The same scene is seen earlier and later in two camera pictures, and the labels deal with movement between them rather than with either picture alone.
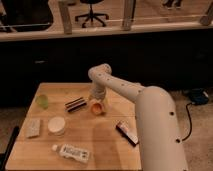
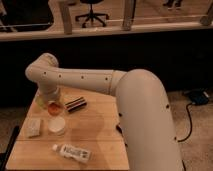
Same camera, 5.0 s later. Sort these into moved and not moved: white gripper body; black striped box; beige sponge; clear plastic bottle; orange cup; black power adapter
Moved: white gripper body; orange cup
Not moved: black striped box; black power adapter; clear plastic bottle; beige sponge
